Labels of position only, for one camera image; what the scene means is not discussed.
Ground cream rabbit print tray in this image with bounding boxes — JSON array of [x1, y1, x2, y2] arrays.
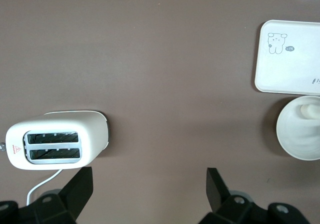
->
[[254, 19, 320, 96]]

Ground cream two-slot toaster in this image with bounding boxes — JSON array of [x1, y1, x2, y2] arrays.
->
[[0, 109, 110, 171]]

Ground white toaster power cord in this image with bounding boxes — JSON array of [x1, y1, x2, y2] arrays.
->
[[25, 169, 62, 206]]

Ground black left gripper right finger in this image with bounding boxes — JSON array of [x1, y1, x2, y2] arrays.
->
[[199, 167, 274, 224]]

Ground brown table cloth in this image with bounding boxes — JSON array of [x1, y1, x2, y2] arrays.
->
[[0, 0, 320, 224]]

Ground cream round plate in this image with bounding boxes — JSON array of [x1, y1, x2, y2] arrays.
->
[[275, 95, 320, 161]]

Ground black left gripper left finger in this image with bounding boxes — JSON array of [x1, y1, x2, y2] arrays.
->
[[18, 167, 94, 224]]

